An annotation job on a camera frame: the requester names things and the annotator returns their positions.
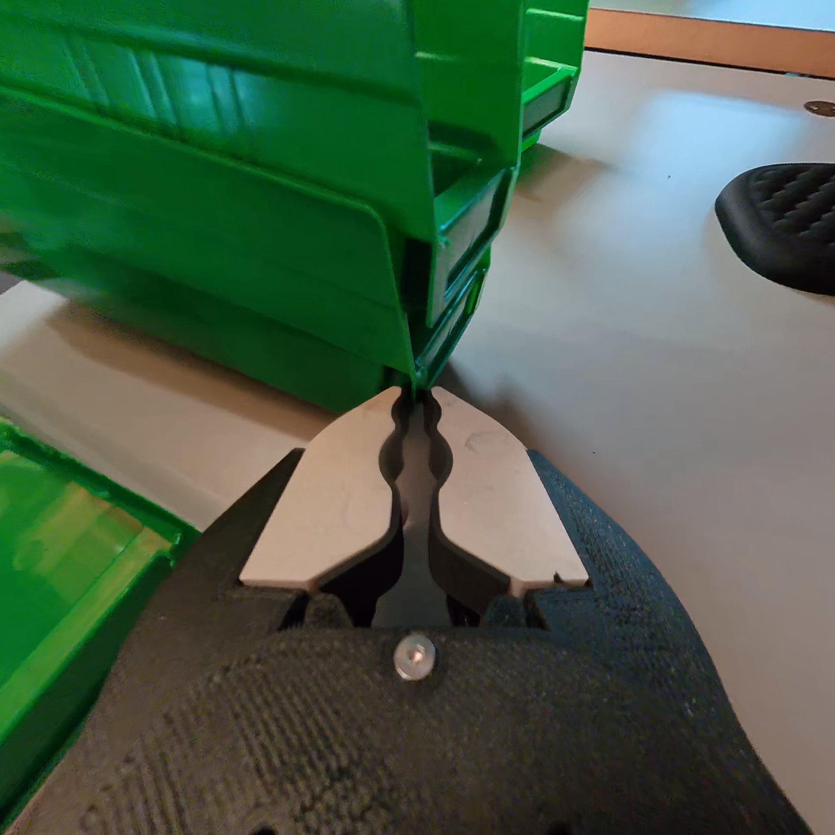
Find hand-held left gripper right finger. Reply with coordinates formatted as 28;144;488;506
425;386;591;592

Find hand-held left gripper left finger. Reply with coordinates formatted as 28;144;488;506
240;386;405;591

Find green plastic storage bin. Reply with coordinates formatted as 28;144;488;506
0;0;521;327
0;417;200;810
417;0;590;167
0;85;493;413

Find black mesh cushion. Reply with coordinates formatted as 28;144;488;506
715;163;835;296

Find grey desk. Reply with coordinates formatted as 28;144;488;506
0;49;835;835

